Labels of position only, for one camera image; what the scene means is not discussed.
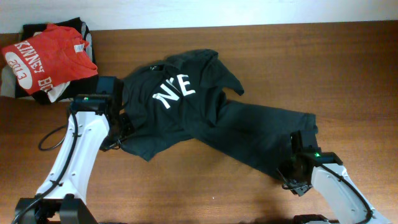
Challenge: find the dark green t-shirt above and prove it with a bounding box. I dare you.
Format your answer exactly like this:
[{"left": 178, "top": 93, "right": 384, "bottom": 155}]
[{"left": 121, "top": 49, "right": 317, "bottom": 177}]

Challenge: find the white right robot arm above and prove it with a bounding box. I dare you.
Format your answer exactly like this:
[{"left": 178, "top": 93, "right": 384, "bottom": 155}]
[{"left": 277, "top": 131, "right": 391, "bottom": 223}]

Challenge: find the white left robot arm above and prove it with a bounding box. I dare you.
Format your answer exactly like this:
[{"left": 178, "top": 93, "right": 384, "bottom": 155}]
[{"left": 13, "top": 77, "right": 134, "bottom": 224}]

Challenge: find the white folded t-shirt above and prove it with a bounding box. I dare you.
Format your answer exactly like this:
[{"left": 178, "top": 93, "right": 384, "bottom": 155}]
[{"left": 47, "top": 82, "right": 70, "bottom": 103}]

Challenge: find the red folded t-shirt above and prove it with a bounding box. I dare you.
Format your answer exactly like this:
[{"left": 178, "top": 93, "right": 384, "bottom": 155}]
[{"left": 1, "top": 24, "right": 98, "bottom": 95}]

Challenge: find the grey folded t-shirt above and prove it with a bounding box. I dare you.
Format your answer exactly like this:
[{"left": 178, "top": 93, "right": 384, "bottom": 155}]
[{"left": 0, "top": 63, "right": 80, "bottom": 103}]

